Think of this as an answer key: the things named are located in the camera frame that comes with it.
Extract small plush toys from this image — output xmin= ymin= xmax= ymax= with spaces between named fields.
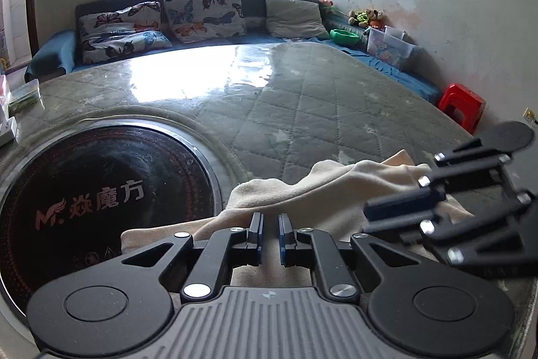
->
xmin=348 ymin=8 xmax=386 ymax=30

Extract blue sofa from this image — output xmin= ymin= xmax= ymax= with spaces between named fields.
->
xmin=24 ymin=0 xmax=442 ymax=104

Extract large butterfly print pillow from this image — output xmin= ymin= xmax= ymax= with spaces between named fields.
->
xmin=163 ymin=0 xmax=247 ymax=44

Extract cream cloth garment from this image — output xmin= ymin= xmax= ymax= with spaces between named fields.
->
xmin=121 ymin=149 xmax=475 ymax=288

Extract clear plastic storage box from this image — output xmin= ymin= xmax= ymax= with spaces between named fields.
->
xmin=365 ymin=25 xmax=416 ymax=72

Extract grey quilted table cover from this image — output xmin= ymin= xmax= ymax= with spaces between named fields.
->
xmin=0 ymin=41 xmax=538 ymax=343

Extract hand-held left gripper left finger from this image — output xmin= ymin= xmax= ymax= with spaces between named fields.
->
xmin=121 ymin=212 xmax=265 ymax=300

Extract grey pillow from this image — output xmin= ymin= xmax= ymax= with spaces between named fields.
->
xmin=264 ymin=0 xmax=331 ymax=40

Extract green plastic bowl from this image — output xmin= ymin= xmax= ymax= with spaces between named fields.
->
xmin=329 ymin=29 xmax=362 ymax=47

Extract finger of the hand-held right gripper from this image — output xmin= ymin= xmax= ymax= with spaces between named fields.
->
xmin=363 ymin=136 xmax=514 ymax=223
xmin=360 ymin=188 xmax=538 ymax=269

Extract round black induction cooktop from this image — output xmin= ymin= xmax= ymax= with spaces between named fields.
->
xmin=0 ymin=117 xmax=223 ymax=338

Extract clear plastic food container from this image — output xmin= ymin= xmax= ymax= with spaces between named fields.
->
xmin=7 ymin=79 xmax=43 ymax=114

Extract red plastic stool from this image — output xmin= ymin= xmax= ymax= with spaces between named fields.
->
xmin=437 ymin=83 xmax=487 ymax=135

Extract small white box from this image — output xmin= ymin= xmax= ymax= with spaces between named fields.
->
xmin=0 ymin=115 xmax=20 ymax=148

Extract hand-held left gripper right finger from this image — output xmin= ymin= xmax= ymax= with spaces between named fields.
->
xmin=277 ymin=213 xmax=426 ymax=299

